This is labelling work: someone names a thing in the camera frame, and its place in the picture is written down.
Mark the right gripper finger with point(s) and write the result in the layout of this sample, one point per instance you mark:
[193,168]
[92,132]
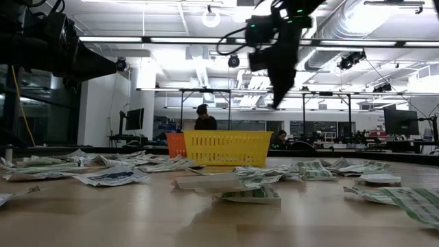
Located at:
[283,85]

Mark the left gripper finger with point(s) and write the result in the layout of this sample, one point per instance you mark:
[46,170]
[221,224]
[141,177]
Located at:
[92,65]

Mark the plain white packet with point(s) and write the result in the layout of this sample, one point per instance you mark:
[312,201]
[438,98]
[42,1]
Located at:
[379,178]

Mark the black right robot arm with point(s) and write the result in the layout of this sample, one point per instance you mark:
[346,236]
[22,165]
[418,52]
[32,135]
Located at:
[260,31]

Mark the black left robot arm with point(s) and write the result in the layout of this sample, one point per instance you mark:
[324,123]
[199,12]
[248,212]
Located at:
[20,48]

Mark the long ceiling light bar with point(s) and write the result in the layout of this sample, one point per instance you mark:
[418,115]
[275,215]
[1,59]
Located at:
[113,39]

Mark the seated person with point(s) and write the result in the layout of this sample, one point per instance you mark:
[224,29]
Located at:
[280,140]

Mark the black office chair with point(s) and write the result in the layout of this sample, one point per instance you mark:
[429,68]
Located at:
[303,145]

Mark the yellow plastic basket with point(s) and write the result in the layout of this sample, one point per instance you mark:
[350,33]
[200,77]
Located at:
[240,134]

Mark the black computer monitor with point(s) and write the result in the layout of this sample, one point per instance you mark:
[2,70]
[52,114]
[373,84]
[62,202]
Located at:
[401,121]
[137,119]

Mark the standing person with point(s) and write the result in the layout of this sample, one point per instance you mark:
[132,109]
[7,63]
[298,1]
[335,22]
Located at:
[205,123]

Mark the orange-red plastic basket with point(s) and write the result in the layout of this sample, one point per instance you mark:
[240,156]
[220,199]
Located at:
[175,145]

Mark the black ceiling camera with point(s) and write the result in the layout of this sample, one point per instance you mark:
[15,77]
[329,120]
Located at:
[382,88]
[121,64]
[234,61]

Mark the black ceiling camera rig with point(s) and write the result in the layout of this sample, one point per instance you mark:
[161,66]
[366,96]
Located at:
[350,61]

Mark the silver air duct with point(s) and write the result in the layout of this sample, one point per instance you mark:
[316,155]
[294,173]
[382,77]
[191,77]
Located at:
[343,27]

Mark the distant black metal frame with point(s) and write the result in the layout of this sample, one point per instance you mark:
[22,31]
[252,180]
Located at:
[205,90]

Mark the small white post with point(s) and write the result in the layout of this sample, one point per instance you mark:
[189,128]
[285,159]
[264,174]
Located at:
[9,152]

